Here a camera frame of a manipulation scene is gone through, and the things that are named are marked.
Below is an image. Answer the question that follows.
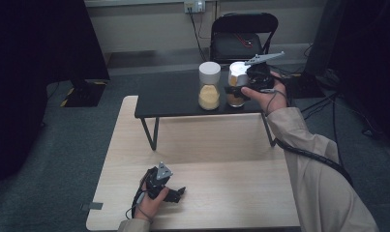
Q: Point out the person's right hand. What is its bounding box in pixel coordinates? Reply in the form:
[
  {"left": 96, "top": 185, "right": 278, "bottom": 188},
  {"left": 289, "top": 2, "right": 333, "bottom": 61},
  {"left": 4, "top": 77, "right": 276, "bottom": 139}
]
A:
[{"left": 240, "top": 71, "right": 289, "bottom": 117}]

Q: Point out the red cable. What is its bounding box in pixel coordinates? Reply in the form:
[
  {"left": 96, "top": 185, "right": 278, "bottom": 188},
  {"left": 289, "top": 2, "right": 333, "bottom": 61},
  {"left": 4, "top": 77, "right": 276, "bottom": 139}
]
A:
[{"left": 232, "top": 32, "right": 254, "bottom": 49}]

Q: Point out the black power cable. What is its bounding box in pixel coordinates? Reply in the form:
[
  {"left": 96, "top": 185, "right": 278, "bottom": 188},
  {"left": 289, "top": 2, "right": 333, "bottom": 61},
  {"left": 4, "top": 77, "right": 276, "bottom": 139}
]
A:
[{"left": 188, "top": 9, "right": 212, "bottom": 67}]

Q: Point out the black stand base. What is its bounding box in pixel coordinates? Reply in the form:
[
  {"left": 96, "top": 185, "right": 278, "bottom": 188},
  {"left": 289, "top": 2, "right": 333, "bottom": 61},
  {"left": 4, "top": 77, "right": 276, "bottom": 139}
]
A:
[{"left": 59, "top": 78, "right": 108, "bottom": 108}]

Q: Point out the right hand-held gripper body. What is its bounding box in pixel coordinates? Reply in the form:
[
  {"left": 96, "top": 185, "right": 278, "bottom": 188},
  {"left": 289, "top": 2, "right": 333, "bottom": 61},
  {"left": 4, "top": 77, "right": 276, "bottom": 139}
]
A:
[{"left": 243, "top": 50, "right": 285, "bottom": 93}]

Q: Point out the jar with yellow powder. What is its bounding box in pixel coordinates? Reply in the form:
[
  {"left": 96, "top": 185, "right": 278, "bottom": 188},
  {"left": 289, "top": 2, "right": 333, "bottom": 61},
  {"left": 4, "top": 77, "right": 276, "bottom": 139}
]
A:
[{"left": 197, "top": 61, "right": 223, "bottom": 111}]

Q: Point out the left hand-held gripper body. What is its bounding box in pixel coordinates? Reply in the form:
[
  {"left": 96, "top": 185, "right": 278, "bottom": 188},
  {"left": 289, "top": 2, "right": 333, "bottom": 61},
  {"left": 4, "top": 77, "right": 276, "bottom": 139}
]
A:
[{"left": 144, "top": 161, "right": 178, "bottom": 203}]

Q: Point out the grey tape strip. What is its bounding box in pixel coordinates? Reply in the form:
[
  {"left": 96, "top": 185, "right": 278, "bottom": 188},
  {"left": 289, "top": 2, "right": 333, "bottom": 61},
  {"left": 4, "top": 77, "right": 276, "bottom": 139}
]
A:
[{"left": 80, "top": 201, "right": 105, "bottom": 213}]

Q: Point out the black floor plate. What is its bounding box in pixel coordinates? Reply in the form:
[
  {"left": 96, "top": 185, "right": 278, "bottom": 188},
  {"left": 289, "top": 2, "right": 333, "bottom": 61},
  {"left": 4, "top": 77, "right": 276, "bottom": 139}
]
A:
[{"left": 284, "top": 72, "right": 326, "bottom": 100}]

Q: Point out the person's left hand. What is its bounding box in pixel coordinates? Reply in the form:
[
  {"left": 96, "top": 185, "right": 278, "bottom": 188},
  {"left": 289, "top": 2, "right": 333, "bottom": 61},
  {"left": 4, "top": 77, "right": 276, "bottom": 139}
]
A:
[{"left": 134, "top": 181, "right": 170, "bottom": 223}]

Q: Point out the wall power outlet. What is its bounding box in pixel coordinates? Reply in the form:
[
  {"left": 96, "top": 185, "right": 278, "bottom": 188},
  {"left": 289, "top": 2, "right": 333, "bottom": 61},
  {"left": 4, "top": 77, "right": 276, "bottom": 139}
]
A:
[{"left": 183, "top": 0, "right": 206, "bottom": 15}]

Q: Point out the jar with brown powder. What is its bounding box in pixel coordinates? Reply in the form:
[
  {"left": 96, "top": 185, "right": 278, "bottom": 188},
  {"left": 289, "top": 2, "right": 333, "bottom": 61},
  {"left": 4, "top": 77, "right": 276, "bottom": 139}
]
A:
[{"left": 226, "top": 61, "right": 253, "bottom": 108}]

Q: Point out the right hand-held gripper cable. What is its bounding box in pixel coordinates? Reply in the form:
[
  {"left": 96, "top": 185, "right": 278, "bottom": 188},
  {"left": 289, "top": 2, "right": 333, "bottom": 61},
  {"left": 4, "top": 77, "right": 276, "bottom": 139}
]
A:
[{"left": 259, "top": 88, "right": 355, "bottom": 188}]

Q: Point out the dark curtain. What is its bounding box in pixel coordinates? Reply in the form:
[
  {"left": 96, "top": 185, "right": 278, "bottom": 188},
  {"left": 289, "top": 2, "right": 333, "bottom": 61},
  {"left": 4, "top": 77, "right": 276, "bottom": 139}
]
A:
[{"left": 329, "top": 0, "right": 390, "bottom": 148}]

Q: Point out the black folding chair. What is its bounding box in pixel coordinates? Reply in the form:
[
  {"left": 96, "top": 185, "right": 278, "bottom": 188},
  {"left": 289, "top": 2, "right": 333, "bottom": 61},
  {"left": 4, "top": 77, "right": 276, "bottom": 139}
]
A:
[{"left": 208, "top": 12, "right": 280, "bottom": 71}]

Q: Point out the black curtain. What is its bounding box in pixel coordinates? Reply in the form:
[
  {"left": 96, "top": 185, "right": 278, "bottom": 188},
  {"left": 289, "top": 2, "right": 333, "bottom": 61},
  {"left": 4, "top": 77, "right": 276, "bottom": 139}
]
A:
[{"left": 0, "top": 0, "right": 111, "bottom": 198}]

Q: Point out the black metal shelf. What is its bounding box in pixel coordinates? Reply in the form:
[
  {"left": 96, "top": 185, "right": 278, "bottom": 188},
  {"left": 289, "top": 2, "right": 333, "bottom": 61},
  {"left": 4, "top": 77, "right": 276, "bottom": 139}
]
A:
[{"left": 134, "top": 69, "right": 297, "bottom": 152}]

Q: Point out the hand-held gripper cable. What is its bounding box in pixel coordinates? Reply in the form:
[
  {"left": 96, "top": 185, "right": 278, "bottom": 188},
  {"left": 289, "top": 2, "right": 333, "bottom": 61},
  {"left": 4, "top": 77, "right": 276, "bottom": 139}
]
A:
[
  {"left": 125, "top": 169, "right": 152, "bottom": 222},
  {"left": 259, "top": 88, "right": 355, "bottom": 188}
]

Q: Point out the left hand-held gripper cable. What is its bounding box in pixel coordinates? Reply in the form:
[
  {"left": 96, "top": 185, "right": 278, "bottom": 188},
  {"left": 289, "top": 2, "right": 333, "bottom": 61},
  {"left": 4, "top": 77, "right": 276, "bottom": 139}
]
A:
[{"left": 125, "top": 169, "right": 152, "bottom": 222}]

